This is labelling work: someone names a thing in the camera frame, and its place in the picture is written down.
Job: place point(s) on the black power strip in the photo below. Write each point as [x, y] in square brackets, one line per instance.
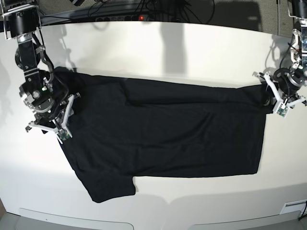
[121, 18]

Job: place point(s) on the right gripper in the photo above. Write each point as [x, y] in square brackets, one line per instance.
[50, 98]

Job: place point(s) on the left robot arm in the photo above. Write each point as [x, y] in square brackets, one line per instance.
[297, 48]

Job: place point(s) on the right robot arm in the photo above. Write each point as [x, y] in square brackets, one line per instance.
[21, 21]

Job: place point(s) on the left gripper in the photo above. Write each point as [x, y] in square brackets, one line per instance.
[283, 86]

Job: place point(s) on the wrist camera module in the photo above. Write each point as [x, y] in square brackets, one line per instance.
[63, 135]
[281, 109]

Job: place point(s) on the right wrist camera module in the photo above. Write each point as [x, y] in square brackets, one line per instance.
[63, 135]

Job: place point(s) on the black T-shirt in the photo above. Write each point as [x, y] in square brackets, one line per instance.
[124, 128]

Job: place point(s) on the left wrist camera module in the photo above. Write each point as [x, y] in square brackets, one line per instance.
[281, 109]

